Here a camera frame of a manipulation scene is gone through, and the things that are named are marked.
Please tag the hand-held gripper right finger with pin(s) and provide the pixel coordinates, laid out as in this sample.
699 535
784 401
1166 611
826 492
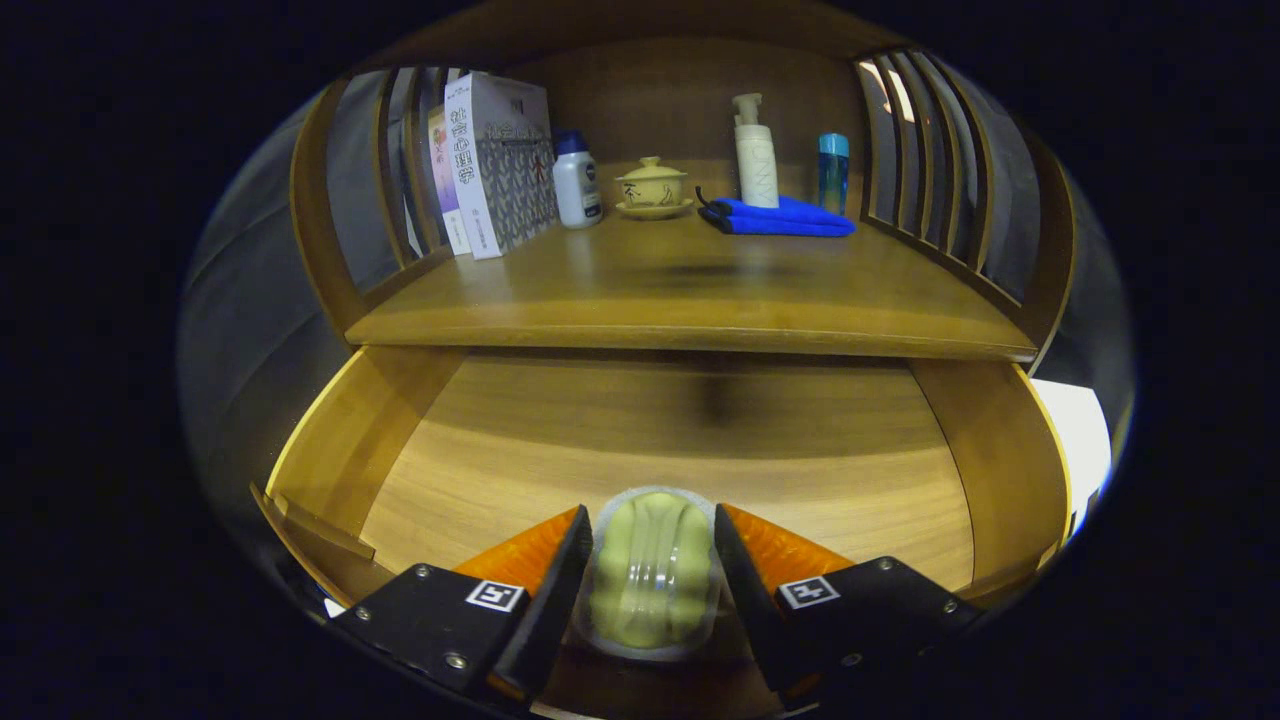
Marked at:
755 600

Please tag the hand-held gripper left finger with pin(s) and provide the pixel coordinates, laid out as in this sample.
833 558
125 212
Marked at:
555 600

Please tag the wooden drawer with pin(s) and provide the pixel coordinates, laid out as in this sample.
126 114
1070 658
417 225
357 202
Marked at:
650 440

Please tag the wooden countertop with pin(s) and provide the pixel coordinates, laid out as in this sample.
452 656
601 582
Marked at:
680 290

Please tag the white grey printer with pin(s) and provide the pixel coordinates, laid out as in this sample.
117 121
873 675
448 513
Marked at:
1075 440

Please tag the folded blue cloth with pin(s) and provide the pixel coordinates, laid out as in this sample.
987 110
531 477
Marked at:
780 217

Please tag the black backdrop cloth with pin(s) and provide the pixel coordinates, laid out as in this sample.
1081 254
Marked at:
250 330

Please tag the white bottle with blue cap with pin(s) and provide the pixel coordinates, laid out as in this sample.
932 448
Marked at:
576 190

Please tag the yellow lidded teacup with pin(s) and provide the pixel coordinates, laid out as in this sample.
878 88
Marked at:
652 188

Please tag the slim blue bottle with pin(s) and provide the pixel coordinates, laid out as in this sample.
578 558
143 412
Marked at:
833 175

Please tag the thin purple book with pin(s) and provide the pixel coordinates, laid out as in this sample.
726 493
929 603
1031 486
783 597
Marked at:
443 180

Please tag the white pump bottle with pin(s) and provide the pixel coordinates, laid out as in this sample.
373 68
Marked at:
757 165

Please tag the thick white book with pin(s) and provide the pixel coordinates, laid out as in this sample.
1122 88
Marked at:
500 160

